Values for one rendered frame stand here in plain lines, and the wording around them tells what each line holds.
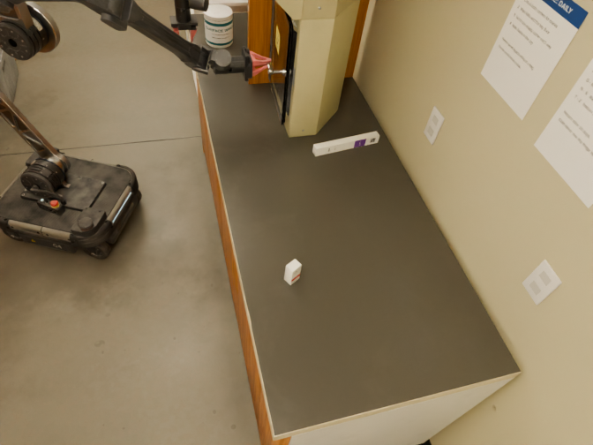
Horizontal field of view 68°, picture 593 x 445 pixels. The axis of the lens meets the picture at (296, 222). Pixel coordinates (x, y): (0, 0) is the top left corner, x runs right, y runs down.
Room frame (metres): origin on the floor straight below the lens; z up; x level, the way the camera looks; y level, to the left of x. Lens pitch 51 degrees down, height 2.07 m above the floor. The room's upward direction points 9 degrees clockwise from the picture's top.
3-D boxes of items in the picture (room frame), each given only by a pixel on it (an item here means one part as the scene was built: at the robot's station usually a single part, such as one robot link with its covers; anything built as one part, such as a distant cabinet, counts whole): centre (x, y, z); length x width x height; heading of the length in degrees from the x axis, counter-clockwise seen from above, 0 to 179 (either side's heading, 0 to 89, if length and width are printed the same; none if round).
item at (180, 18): (1.64, 0.56, 1.21); 0.10 x 0.07 x 0.07; 111
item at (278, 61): (1.47, 0.16, 1.19); 0.30 x 0.01 x 0.40; 17
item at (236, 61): (1.37, 0.29, 1.20); 0.07 x 0.07 x 0.10; 22
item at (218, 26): (1.95, 0.50, 1.02); 0.13 x 0.13 x 0.15
